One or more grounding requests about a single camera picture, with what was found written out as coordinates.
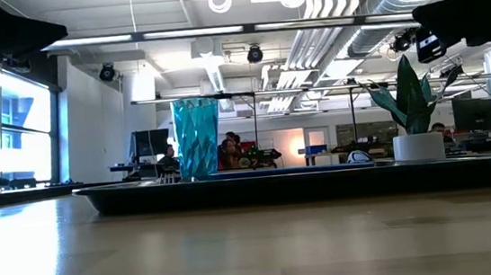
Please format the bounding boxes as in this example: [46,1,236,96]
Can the teal faceted plastic cup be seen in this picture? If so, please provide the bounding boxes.
[169,94,227,183]

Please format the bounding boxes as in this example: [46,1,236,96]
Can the silver metal fork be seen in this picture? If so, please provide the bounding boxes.
[156,170,182,187]

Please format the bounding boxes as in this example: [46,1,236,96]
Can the dark green plastic tray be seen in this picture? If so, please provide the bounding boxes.
[70,146,491,227]

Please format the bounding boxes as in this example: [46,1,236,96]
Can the black ceiling spotlight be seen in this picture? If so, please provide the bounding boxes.
[390,31,415,55]
[97,62,117,84]
[245,44,265,65]

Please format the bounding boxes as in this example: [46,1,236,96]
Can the green leafy plant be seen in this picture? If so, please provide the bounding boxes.
[357,49,469,140]

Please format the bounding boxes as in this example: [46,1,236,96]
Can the black computer monitor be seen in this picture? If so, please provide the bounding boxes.
[451,95,491,135]
[129,127,173,165]

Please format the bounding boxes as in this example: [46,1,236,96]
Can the person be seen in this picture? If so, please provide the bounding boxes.
[224,129,243,147]
[155,142,182,173]
[428,120,450,135]
[215,137,244,172]

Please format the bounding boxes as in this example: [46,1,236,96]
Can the large bright window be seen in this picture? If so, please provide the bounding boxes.
[0,58,67,189]

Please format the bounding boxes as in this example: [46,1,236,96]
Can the white round plant pot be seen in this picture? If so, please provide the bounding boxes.
[392,130,447,164]

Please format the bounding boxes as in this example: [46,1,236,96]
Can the blue box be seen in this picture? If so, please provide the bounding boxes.
[303,143,329,156]

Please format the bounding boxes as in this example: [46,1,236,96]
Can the black overhead crossbar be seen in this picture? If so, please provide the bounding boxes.
[40,5,415,58]

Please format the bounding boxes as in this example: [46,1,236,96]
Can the black robot with green lights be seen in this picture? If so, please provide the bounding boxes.
[240,144,284,170]

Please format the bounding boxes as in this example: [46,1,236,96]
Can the silver ventilation duct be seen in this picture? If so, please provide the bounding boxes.
[343,0,459,59]

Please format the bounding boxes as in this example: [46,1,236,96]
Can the black background rig frame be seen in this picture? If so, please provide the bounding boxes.
[131,66,491,165]

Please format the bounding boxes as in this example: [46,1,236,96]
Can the black aluminium table frame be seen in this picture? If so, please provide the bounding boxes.
[0,179,115,208]

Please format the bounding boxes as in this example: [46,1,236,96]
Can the white cable coil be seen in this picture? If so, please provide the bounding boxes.
[207,0,234,15]

